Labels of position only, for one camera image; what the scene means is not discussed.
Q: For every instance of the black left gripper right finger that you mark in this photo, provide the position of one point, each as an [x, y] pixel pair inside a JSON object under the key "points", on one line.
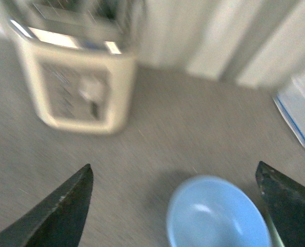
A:
{"points": [[284, 200]]}

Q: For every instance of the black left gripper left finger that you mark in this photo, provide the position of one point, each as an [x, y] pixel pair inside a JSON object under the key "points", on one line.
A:
{"points": [[59, 219]]}

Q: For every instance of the blue bowl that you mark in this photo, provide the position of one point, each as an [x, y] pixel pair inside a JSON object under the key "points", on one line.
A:
{"points": [[209, 211]]}

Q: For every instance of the clear plastic container blue lid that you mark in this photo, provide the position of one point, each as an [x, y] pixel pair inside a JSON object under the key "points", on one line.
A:
{"points": [[290, 102]]}

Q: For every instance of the white curtain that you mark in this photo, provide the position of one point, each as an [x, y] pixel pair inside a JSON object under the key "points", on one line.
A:
{"points": [[250, 43]]}

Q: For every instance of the cream toaster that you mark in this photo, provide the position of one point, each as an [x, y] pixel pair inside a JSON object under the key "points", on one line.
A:
{"points": [[79, 60]]}

